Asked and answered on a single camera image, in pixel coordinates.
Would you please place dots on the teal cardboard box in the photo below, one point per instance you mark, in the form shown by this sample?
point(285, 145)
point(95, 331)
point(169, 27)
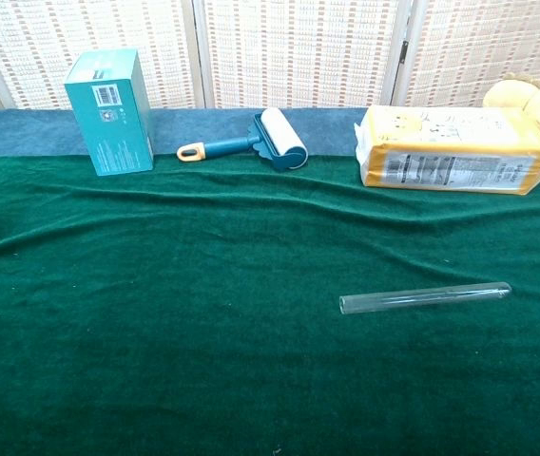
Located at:
point(113, 119)

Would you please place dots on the dark green velvet cloth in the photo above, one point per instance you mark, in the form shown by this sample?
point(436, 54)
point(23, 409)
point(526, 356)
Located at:
point(203, 332)

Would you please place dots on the woven folding screen panel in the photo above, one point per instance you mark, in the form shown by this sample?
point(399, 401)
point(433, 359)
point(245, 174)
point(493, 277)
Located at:
point(298, 47)
point(84, 28)
point(488, 38)

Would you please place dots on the yellow cat tissue pack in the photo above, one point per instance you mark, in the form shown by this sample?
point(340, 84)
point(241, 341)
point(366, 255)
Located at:
point(441, 142)

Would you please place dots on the blue table cloth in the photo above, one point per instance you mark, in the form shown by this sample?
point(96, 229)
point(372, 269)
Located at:
point(23, 133)

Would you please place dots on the clear glass test tube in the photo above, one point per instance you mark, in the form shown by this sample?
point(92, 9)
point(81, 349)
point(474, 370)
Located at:
point(417, 299)

